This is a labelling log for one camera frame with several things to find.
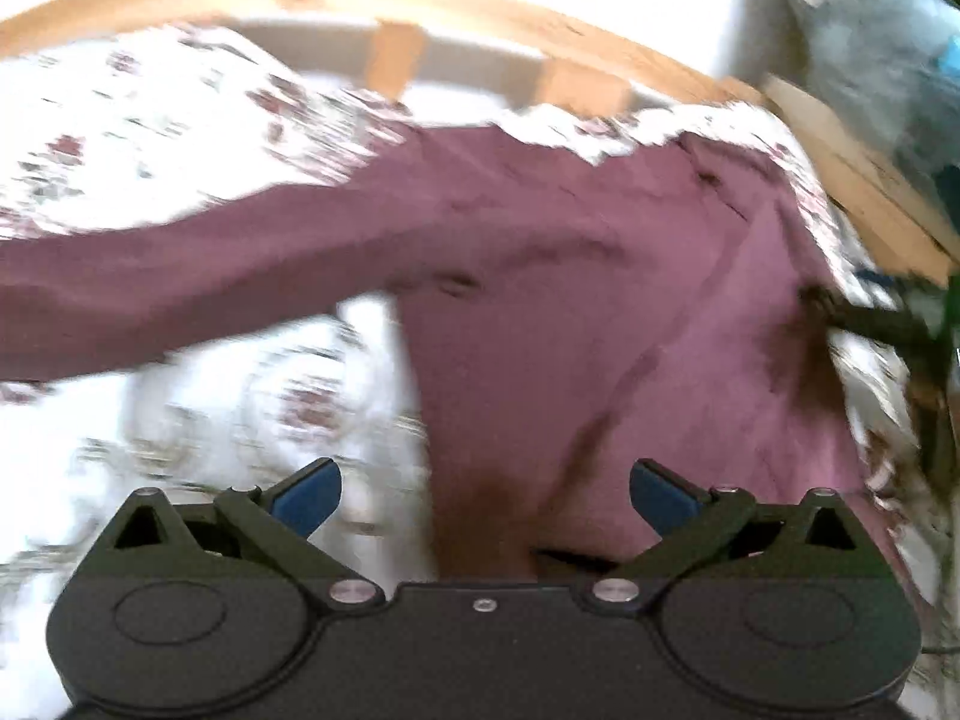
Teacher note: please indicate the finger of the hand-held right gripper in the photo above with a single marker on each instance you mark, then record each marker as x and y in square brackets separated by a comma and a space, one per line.
[855, 319]

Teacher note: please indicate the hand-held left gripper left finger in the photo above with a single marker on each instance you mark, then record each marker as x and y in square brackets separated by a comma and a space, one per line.
[309, 499]

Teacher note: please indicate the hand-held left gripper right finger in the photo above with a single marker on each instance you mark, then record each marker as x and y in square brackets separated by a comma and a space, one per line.
[660, 499]

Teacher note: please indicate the maroon long-sleeve shirt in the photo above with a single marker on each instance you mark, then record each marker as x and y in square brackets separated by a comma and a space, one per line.
[570, 277]

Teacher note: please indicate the plastic-wrapped grey bundle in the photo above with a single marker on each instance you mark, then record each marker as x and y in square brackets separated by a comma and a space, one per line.
[870, 37]

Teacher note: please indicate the white floral bedspread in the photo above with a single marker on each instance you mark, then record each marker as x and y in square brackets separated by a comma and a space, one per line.
[142, 135]

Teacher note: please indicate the wooden slatted bed headboard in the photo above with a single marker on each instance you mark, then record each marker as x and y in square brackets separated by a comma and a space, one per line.
[420, 22]

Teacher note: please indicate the wooden bed side rail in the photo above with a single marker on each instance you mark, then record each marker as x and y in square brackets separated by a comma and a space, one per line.
[862, 180]

